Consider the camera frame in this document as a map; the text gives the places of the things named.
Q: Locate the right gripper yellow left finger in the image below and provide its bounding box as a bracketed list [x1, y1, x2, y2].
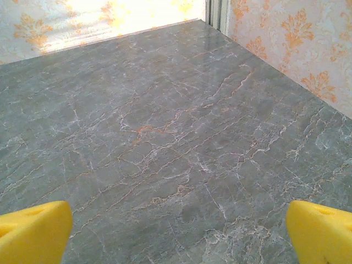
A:
[0, 200, 73, 264]

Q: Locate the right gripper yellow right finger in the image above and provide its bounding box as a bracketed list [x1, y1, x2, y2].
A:
[285, 200, 352, 264]

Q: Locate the aluminium frame corner post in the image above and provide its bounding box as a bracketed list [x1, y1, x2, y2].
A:
[205, 0, 230, 36]

